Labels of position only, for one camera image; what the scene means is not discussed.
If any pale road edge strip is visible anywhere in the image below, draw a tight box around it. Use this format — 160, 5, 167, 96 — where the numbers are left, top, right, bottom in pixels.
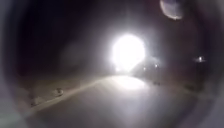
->
28, 79, 103, 116

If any grey asphalt road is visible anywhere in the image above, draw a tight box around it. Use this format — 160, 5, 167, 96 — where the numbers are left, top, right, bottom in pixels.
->
23, 75, 209, 128

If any leaf-strewn earth verge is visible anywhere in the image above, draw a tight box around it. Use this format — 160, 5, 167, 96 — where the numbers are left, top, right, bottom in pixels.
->
14, 74, 101, 109

